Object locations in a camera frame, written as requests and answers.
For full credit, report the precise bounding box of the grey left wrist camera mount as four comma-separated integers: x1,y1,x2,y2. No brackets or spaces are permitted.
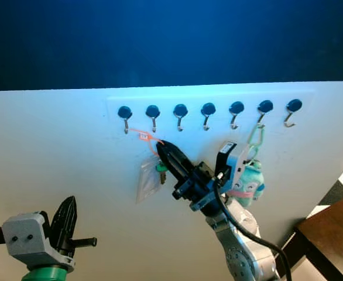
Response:
2,212,76,273

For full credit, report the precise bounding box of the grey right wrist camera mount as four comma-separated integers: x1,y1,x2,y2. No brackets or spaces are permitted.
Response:
215,142,252,189

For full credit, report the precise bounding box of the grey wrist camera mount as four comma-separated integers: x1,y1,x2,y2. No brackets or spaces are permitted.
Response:
2,212,76,273
215,142,252,189

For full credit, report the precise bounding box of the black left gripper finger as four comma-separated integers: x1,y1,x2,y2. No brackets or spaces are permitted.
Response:
65,197,78,244
50,197,71,244

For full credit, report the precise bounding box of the white hook board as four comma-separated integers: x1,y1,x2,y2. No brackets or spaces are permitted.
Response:
0,81,343,281

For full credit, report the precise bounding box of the black knob metal hook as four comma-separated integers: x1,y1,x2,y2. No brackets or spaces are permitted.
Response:
118,105,133,135
257,100,274,128
284,99,303,128
229,101,245,130
201,103,217,131
173,104,188,132
146,105,161,133

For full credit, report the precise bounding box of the dark brown wooden table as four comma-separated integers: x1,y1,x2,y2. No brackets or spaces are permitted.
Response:
283,190,343,281

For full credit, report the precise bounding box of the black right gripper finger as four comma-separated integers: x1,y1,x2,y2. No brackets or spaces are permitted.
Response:
157,143,187,184
160,140,195,178

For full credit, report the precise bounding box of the teal plush keychain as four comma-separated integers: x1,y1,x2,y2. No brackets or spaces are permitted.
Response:
227,123,267,207

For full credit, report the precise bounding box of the clear key pouch orange tag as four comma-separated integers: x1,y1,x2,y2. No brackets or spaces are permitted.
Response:
127,128,169,205

